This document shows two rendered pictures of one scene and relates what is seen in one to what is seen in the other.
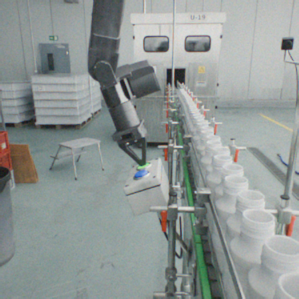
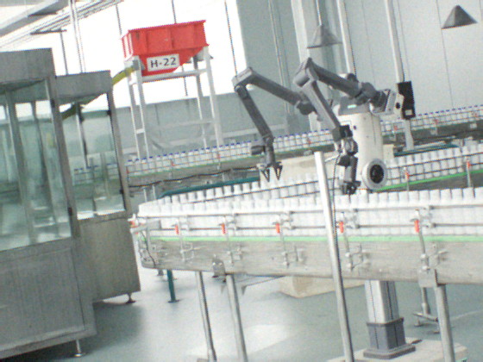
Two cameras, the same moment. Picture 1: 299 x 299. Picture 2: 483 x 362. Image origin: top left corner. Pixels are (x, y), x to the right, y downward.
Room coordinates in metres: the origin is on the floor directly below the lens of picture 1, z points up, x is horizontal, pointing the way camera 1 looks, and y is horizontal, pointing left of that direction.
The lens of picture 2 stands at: (4.12, -3.11, 1.49)
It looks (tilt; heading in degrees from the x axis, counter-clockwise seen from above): 3 degrees down; 143
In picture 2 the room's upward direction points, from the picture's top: 9 degrees counter-clockwise
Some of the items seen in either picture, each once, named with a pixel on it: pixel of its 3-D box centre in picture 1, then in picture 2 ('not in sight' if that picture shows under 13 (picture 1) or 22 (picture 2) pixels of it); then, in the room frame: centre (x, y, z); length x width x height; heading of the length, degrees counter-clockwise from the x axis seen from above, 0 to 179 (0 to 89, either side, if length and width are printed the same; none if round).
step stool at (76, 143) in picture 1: (75, 155); not in sight; (3.69, 1.00, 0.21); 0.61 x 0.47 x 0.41; 50
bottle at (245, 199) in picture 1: (245, 245); (281, 216); (0.37, -0.14, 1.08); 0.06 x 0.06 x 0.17
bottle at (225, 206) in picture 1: (231, 224); (290, 216); (0.43, -0.14, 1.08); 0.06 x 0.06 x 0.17
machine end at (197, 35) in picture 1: (174, 83); not in sight; (5.49, -0.45, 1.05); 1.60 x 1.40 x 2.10; 177
